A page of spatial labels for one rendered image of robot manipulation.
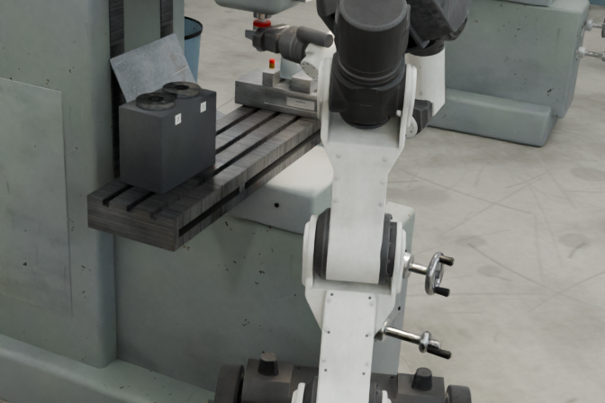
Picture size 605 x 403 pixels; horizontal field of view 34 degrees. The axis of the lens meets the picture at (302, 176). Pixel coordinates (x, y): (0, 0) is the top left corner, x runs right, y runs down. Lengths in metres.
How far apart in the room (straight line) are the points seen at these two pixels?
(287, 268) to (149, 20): 0.79
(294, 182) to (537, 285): 1.75
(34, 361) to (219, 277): 0.69
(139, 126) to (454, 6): 0.75
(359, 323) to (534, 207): 2.82
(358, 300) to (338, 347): 0.10
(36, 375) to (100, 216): 0.97
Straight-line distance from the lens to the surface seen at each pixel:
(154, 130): 2.19
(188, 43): 4.79
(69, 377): 3.02
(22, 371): 3.14
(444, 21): 1.89
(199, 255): 2.71
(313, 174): 2.57
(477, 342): 3.62
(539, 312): 3.87
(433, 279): 2.55
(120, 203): 2.20
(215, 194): 2.26
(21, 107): 2.80
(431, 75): 2.25
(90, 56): 2.60
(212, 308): 2.76
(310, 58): 2.37
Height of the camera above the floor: 1.93
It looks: 24 degrees down
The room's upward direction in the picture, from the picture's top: 3 degrees clockwise
